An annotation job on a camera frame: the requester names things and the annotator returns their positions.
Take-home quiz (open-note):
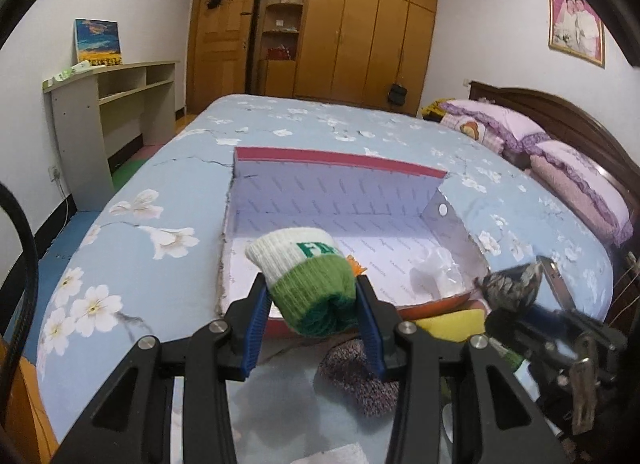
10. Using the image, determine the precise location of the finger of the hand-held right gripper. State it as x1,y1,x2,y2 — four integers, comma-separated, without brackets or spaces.
484,311,576,370
525,303,628,350

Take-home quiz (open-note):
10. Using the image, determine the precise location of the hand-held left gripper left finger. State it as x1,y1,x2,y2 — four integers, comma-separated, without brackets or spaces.
50,271,273,464

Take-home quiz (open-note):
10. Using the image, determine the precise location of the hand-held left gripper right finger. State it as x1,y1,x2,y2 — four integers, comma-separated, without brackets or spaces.
354,274,581,464

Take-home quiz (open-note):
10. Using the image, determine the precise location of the black and white sock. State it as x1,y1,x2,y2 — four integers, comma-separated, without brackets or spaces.
475,261,543,320

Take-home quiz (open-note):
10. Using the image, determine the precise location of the purple grey knitted sock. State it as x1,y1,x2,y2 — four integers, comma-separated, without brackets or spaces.
317,336,401,420

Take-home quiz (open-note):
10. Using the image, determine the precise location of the yellow soft sponge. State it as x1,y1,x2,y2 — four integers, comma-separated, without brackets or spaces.
417,306,488,345

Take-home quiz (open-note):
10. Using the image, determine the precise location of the white and green sock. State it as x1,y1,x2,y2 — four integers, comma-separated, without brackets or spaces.
245,227,358,337

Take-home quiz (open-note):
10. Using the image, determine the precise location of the red cardboard box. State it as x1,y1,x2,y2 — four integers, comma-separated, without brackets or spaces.
216,145,488,337

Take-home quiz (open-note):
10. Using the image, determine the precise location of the clear plastic bag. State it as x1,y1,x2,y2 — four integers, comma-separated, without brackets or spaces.
407,244,473,302

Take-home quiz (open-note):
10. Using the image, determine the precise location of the blue floral bedsheet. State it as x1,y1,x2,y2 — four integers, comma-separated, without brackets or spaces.
35,94,616,464

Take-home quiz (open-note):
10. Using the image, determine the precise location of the purple frilled pillow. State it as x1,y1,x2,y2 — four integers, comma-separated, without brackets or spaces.
530,139,635,245
440,98,551,155

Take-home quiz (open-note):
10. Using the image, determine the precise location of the cartoon print pillow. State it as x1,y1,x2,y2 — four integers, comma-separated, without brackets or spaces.
440,113,506,154

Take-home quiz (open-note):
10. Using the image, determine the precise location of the green floor mat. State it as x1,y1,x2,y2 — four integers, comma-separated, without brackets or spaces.
111,156,151,190

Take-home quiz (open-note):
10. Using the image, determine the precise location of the blue floor mat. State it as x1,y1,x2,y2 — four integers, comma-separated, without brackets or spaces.
37,209,103,260

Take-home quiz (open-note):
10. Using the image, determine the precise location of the dark wooden headboard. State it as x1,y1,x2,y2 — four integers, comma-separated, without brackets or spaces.
467,79,640,265

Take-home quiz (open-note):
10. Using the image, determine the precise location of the yellow and black cloth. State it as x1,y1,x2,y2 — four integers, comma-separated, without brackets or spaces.
422,99,451,120

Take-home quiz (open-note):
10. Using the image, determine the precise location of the orange wooden cabinet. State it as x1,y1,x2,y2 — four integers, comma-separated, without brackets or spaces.
0,336,51,464

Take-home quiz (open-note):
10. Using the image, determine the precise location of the grey shelf desk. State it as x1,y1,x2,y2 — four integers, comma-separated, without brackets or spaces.
42,60,181,212

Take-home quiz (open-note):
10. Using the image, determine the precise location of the wooden door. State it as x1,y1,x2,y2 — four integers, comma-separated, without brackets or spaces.
187,0,261,115

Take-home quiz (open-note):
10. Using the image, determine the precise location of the wooden wardrobe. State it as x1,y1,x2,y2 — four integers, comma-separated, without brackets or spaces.
182,0,441,117

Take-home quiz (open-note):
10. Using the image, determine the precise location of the white and green packet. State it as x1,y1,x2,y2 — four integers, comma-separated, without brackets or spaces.
42,62,93,90

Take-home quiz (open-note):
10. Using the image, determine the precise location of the landscape painting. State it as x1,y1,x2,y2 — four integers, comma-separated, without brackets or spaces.
74,19,123,67

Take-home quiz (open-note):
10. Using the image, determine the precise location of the black braided cable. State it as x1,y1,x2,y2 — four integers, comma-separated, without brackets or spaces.
0,181,38,365

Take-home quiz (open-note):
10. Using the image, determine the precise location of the framed wall photo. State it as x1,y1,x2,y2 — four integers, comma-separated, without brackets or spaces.
547,0,607,69

